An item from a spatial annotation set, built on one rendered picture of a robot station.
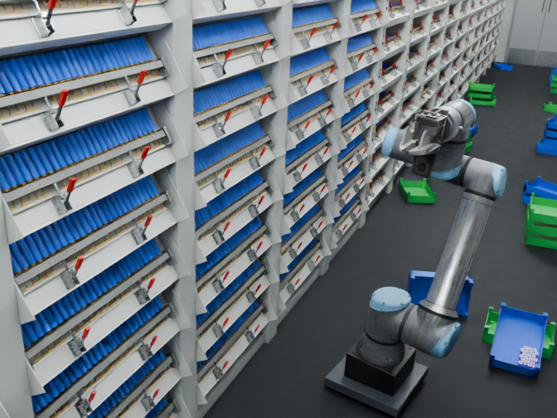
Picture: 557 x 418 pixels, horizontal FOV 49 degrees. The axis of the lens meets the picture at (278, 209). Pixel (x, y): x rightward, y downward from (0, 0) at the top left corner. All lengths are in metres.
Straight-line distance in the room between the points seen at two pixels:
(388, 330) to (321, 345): 0.52
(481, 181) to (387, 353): 0.75
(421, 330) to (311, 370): 0.57
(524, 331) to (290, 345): 1.06
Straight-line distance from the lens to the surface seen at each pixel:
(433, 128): 1.55
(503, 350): 2.95
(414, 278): 3.04
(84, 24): 1.43
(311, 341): 2.84
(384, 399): 2.49
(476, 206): 2.31
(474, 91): 8.04
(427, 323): 2.33
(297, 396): 2.54
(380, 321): 2.38
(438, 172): 1.78
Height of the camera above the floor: 1.64
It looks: 23 degrees down
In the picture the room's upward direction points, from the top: 3 degrees clockwise
